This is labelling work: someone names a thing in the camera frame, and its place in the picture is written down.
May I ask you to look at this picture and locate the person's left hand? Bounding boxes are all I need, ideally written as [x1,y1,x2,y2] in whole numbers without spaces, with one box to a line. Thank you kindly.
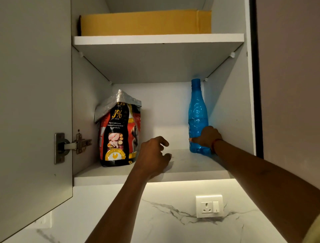
[132,136,172,180]

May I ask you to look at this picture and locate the person's right hand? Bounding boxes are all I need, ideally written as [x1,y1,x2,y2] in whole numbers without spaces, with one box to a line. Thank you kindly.
[189,126,223,152]

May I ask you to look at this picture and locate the blue water bottle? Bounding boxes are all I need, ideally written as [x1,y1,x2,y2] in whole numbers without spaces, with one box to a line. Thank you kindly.
[188,78,213,157]

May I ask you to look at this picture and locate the red black pet food bag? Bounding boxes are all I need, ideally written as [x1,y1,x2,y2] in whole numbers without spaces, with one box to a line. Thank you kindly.
[94,89,142,168]

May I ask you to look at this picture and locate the person's right forearm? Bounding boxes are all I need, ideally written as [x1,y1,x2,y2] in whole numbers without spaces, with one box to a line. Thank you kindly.
[214,140,320,243]

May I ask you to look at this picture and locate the person's left forearm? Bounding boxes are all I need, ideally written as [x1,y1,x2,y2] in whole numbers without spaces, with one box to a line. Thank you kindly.
[85,170,150,243]

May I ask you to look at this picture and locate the red wrist band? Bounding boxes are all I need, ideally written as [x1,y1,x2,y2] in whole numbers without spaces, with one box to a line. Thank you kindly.
[211,138,224,154]

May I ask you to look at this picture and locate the metal cabinet hinge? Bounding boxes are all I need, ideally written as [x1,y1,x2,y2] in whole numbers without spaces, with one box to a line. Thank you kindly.
[54,130,92,165]

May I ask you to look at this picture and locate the long yellow box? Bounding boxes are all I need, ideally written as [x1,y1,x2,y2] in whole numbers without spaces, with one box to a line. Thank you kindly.
[79,9,212,37]

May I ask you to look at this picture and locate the white wall socket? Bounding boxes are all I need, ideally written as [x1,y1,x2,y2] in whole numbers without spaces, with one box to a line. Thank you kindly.
[195,195,224,219]
[25,211,52,230]

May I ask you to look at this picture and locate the grey wall cabinet body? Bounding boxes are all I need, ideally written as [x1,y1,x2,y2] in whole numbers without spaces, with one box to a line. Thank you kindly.
[71,0,257,187]

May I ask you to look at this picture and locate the brown wall cabinet door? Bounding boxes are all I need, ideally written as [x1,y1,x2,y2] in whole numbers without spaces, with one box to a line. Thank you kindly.
[250,0,320,191]

